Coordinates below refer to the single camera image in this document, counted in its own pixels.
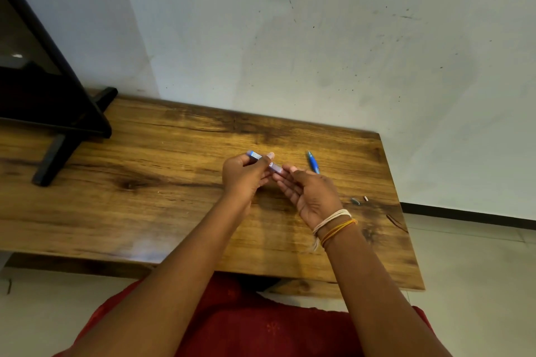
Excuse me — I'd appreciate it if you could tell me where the person's right hand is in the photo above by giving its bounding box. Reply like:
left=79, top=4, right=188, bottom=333
left=272, top=165, right=350, bottom=231

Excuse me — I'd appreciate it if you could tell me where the person's left hand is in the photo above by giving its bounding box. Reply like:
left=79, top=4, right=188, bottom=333
left=221, top=152, right=276, bottom=219

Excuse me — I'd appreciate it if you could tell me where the blue and clear pen barrel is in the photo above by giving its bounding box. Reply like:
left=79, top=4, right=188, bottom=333
left=246, top=150, right=286, bottom=173

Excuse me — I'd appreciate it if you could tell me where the person's left forearm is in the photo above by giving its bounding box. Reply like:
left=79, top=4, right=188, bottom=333
left=63, top=197, right=252, bottom=357

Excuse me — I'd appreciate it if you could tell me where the person's right forearm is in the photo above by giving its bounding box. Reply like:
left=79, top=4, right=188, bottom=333
left=319, top=221, right=454, bottom=357

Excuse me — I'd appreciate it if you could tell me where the white thread wristband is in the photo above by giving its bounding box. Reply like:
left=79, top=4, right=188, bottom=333
left=311, top=209, right=352, bottom=253

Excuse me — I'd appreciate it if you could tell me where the orange thread wristband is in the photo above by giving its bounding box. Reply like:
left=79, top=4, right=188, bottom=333
left=320, top=218, right=358, bottom=249

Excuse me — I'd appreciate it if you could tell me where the red patterned garment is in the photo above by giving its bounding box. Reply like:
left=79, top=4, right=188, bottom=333
left=54, top=272, right=437, bottom=357

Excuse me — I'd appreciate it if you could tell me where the black flat screen television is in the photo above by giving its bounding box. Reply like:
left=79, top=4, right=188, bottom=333
left=0, top=0, right=119, bottom=187

